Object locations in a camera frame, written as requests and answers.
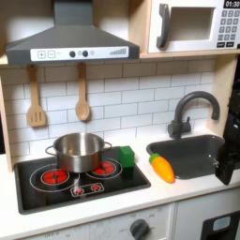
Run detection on green toy block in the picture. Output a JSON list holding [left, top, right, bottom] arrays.
[[119, 145, 136, 169]]

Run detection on dark grey sink basin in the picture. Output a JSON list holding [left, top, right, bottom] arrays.
[[145, 134, 226, 181]]

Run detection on dark grey tap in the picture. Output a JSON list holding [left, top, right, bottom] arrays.
[[167, 90, 221, 141]]

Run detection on orange toy carrot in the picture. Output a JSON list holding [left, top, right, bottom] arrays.
[[148, 153, 176, 185]]

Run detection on grey oven knob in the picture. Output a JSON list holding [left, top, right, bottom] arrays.
[[129, 218, 150, 240]]

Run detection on white toy microwave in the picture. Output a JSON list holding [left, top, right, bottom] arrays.
[[147, 0, 240, 54]]

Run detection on steel pot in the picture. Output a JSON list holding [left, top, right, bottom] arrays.
[[45, 132, 113, 173]]

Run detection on black stove top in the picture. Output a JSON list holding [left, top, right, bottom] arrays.
[[13, 146, 152, 216]]

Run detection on wooden spoon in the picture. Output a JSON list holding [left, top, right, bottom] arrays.
[[74, 62, 92, 122]]

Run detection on grey range hood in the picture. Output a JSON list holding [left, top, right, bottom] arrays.
[[5, 0, 141, 66]]

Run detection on wooden slotted spatula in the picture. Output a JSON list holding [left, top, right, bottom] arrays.
[[26, 64, 48, 128]]

